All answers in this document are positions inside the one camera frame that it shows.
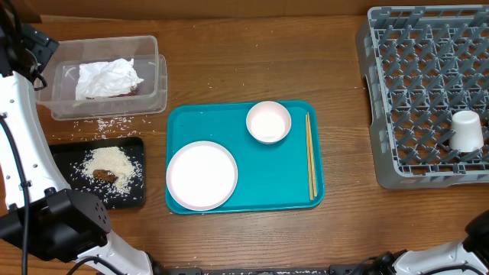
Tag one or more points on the large white plate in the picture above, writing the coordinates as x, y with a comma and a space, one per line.
201, 176

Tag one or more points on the pile of white rice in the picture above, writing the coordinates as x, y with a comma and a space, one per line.
128, 170

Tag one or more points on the red snack wrapper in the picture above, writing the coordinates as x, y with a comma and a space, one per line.
131, 93

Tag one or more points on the white napkin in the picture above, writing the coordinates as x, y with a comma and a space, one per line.
106, 78

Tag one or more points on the brown food scrap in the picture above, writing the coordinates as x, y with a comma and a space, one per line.
104, 175

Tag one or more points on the white cup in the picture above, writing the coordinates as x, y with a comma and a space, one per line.
468, 134

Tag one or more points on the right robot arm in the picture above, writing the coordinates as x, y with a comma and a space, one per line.
465, 257

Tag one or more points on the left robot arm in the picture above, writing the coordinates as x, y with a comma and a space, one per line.
46, 218

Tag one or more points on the grey dishwasher rack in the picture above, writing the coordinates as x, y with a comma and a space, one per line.
422, 64

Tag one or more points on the small white saucer bowl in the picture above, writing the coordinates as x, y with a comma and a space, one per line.
268, 122

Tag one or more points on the teal serving tray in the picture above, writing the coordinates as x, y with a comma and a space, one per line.
271, 177

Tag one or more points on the left wooden chopstick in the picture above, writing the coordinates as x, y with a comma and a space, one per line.
312, 194

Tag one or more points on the wooden chopstick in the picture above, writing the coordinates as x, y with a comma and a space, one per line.
314, 169
312, 194

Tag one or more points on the right wooden chopstick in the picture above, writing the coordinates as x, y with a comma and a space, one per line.
314, 169

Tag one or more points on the clear plastic bin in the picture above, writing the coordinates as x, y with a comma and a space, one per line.
62, 74

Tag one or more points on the black tray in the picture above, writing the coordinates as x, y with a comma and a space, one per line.
65, 154

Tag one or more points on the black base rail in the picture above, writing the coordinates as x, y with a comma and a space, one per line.
338, 269

